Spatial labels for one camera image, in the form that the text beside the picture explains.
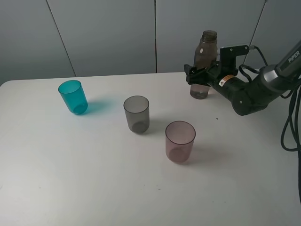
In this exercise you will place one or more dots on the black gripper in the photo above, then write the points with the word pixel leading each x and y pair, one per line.
pixel 220 76

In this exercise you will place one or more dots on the grey translucent plastic cup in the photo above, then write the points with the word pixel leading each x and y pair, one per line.
pixel 137 113

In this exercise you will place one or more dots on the teal translucent plastic cup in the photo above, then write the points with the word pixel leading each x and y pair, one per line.
pixel 73 95

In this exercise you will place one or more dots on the pink translucent plastic cup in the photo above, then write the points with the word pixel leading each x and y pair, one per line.
pixel 180 136

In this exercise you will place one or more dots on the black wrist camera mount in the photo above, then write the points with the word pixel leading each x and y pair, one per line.
pixel 227 62

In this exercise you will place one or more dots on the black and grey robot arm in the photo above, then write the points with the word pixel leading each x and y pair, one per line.
pixel 248 97

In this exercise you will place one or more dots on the brown translucent water bottle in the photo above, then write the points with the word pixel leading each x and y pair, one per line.
pixel 205 54

